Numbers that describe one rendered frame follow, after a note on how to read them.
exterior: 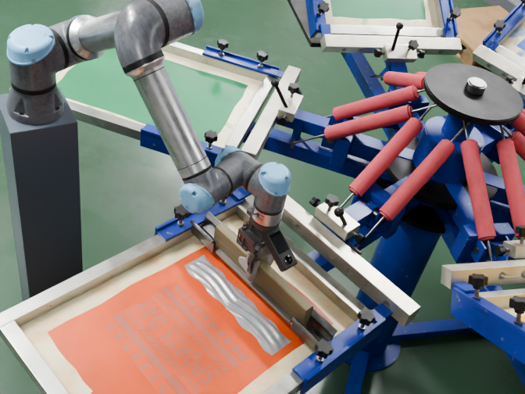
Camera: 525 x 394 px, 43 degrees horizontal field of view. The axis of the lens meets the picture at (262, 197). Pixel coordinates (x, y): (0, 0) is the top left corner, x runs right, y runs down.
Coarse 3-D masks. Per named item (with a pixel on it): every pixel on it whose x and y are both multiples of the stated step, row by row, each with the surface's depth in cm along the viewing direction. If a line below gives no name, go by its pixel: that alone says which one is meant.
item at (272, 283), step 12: (216, 228) 184; (228, 228) 184; (216, 240) 187; (228, 240) 182; (228, 252) 185; (240, 252) 180; (240, 264) 183; (264, 264) 177; (264, 276) 176; (276, 276) 175; (264, 288) 178; (276, 288) 174; (288, 288) 172; (276, 300) 176; (288, 300) 172; (300, 300) 170; (288, 312) 174; (300, 312) 170
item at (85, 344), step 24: (216, 264) 188; (144, 288) 178; (192, 288) 181; (240, 288) 183; (96, 312) 170; (216, 312) 176; (72, 336) 164; (96, 336) 165; (72, 360) 159; (96, 360) 160; (120, 360) 161; (96, 384) 156
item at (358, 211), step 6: (354, 204) 203; (360, 204) 203; (348, 210) 200; (354, 210) 201; (360, 210) 201; (366, 210) 202; (372, 210) 202; (354, 216) 199; (360, 216) 200; (366, 216) 200; (360, 222) 200; (366, 222) 203; (336, 234) 192
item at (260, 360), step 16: (256, 304) 180; (224, 320) 175; (272, 320) 177; (240, 336) 172; (288, 336) 174; (256, 352) 169; (288, 352) 171; (240, 368) 165; (256, 368) 166; (112, 384) 157; (128, 384) 157; (144, 384) 158; (224, 384) 161; (240, 384) 162
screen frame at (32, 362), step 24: (216, 216) 197; (240, 216) 203; (288, 240) 195; (120, 264) 178; (312, 264) 189; (48, 288) 169; (72, 288) 170; (336, 288) 184; (24, 312) 163; (24, 336) 158; (24, 360) 154; (48, 384) 150; (288, 384) 160
